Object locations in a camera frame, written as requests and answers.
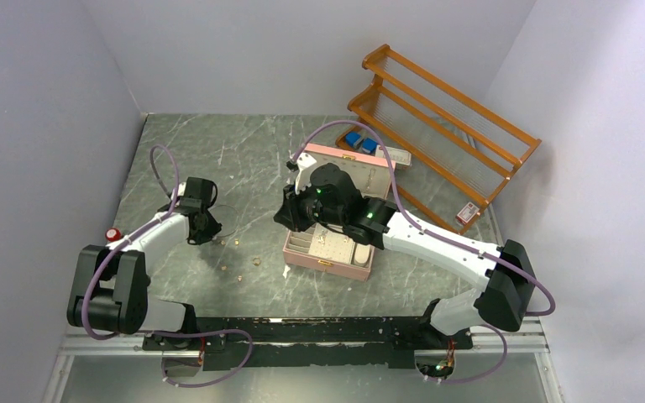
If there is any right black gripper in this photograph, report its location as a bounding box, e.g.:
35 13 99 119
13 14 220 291
273 178 345 233

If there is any pink jewelry box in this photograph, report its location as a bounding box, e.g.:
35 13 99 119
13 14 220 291
274 144 395 281

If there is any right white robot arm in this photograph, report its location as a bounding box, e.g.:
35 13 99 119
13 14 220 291
274 163 538 348

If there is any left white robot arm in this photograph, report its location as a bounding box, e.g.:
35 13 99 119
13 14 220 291
66 177 222 349

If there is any thin silver bangle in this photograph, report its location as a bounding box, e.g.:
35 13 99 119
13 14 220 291
210 204 240 239

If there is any white oval pillow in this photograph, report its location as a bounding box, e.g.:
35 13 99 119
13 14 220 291
353 244 372 267

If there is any blue box left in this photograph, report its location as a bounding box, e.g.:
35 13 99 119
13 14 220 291
344 132 364 149

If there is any blue box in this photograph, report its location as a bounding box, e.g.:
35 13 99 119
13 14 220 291
344 132 364 149
359 138 379 155

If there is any blue box right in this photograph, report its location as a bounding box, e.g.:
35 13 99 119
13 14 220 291
359 138 379 155

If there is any white flat carton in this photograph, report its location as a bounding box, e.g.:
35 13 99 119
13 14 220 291
375 145 412 170

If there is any red emergency stop button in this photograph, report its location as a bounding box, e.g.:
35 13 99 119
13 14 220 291
105 228 123 242

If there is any orange wooden rack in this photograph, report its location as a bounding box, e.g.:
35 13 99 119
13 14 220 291
348 44 542 234

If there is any small red white box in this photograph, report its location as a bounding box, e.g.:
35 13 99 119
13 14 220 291
455 202 480 225

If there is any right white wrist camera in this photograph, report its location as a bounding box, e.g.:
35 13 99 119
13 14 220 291
294 152 320 195

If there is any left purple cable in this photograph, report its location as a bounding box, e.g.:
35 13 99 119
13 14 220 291
80 144 254 389

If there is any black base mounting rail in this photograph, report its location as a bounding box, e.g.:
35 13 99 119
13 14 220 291
142 316 473 371

